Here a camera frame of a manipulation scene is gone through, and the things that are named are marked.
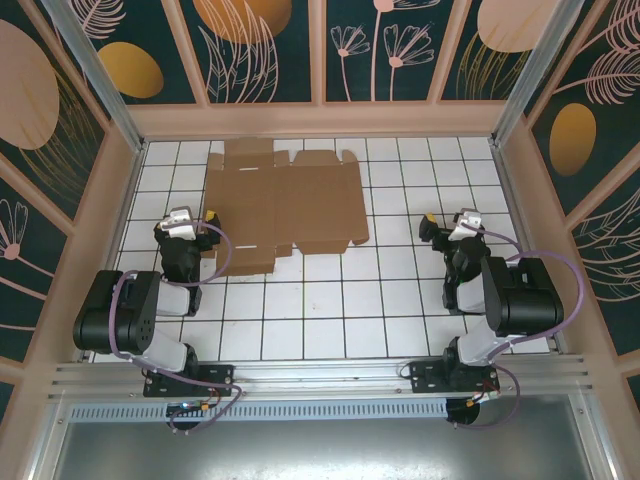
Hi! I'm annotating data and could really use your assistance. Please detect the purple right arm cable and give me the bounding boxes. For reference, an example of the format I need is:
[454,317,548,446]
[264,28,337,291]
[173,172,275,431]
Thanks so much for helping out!
[449,223,586,431]

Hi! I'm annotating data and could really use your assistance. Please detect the aluminium mounting rail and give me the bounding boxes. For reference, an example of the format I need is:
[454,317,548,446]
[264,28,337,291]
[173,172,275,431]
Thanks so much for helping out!
[47,355,594,401]

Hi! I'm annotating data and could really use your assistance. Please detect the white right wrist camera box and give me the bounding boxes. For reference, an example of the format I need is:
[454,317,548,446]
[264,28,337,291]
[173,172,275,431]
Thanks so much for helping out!
[449,209,484,242]

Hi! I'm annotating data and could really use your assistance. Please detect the aluminium frame post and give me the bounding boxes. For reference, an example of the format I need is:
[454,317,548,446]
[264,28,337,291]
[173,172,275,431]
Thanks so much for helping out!
[489,0,584,146]
[39,0,146,154]

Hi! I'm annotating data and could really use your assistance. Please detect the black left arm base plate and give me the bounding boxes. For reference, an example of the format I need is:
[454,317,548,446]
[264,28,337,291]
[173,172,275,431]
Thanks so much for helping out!
[143,363,236,399]

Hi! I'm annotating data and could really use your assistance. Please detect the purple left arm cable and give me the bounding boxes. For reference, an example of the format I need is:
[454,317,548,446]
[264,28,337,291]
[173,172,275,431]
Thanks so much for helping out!
[108,222,246,436]

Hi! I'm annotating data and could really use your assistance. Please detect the grey slotted cable duct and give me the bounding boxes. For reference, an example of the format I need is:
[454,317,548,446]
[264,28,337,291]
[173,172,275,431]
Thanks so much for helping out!
[67,399,449,424]

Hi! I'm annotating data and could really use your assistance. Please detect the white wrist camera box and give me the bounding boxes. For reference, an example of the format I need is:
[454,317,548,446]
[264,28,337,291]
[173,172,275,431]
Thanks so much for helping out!
[449,209,484,242]
[158,206,200,239]

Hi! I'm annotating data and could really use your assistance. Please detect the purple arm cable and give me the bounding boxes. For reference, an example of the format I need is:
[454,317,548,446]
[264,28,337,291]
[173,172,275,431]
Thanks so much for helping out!
[108,222,246,436]
[449,223,586,431]

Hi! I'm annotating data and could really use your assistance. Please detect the grey metal sheet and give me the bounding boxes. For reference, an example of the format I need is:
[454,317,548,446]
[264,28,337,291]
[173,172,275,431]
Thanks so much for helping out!
[29,394,616,480]

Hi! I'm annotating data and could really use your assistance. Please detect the brown cardboard box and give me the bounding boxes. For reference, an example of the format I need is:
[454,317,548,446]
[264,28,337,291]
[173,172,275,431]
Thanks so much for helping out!
[202,137,370,276]

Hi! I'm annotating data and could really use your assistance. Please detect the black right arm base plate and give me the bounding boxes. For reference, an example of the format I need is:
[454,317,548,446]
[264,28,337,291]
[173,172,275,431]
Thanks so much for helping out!
[407,358,501,396]

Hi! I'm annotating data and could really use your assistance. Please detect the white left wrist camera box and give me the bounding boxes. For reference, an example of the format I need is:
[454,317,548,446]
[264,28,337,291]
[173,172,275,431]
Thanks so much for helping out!
[158,206,200,239]

